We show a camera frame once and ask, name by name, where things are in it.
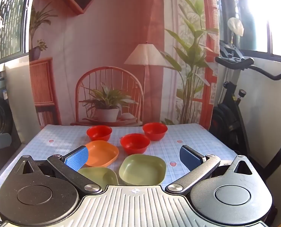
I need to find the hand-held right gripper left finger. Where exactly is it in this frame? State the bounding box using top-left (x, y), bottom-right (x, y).
top-left (14, 146), bottom-right (103, 194)

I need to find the checked blue tablecloth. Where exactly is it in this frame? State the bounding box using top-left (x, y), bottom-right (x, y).
top-left (0, 124), bottom-right (238, 204)

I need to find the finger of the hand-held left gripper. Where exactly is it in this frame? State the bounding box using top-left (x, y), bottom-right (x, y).
top-left (0, 133), bottom-right (12, 150)

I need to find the green square plate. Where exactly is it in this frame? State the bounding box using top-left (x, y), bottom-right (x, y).
top-left (78, 167), bottom-right (119, 190)
top-left (119, 154), bottom-right (167, 185)

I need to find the black exercise bike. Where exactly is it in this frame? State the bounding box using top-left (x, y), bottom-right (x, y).
top-left (209, 40), bottom-right (281, 182)

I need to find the red plastic bowl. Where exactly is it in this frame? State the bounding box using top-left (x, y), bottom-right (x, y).
top-left (87, 125), bottom-right (113, 142)
top-left (120, 134), bottom-right (151, 155)
top-left (142, 122), bottom-right (168, 141)

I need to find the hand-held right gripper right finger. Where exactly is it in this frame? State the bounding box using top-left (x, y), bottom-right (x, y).
top-left (166, 145), bottom-right (255, 194)

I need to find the orange square plate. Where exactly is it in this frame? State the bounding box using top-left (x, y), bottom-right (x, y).
top-left (84, 140), bottom-right (119, 167)

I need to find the printed room backdrop cloth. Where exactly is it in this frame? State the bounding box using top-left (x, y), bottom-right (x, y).
top-left (28, 0), bottom-right (220, 126)

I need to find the dark framed window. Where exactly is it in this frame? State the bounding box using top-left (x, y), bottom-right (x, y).
top-left (0, 0), bottom-right (37, 66)

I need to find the bright framed window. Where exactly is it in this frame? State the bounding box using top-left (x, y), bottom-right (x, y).
top-left (216, 0), bottom-right (281, 59)

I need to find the white plastic bag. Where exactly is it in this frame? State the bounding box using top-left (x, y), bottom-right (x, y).
top-left (227, 17), bottom-right (245, 37)

